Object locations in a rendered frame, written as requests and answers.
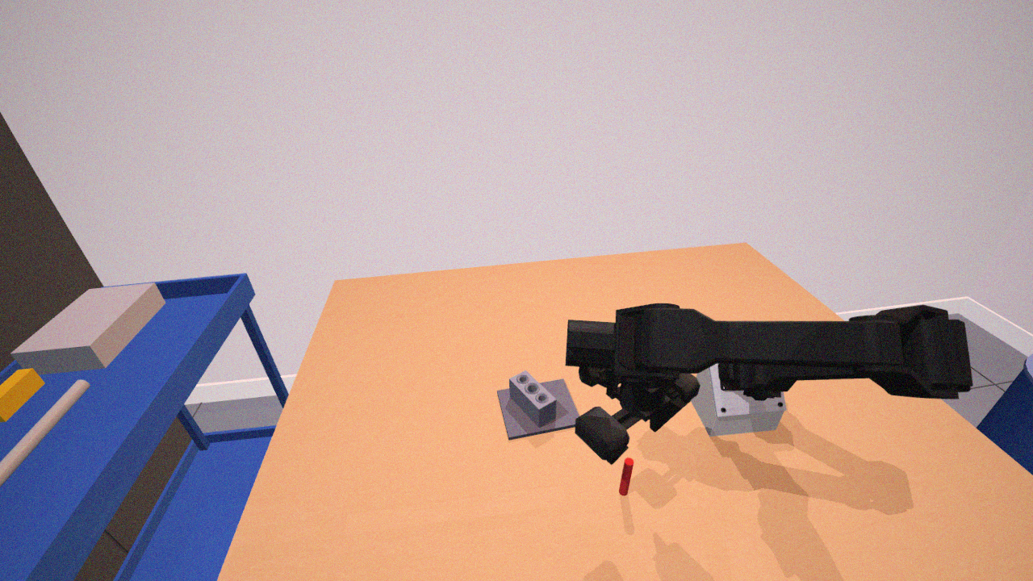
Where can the red peg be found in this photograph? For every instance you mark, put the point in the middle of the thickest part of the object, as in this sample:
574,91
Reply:
626,476

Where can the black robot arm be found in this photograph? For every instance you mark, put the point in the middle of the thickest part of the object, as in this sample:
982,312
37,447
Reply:
908,351

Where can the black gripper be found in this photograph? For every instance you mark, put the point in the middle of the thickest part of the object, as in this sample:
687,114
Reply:
607,435

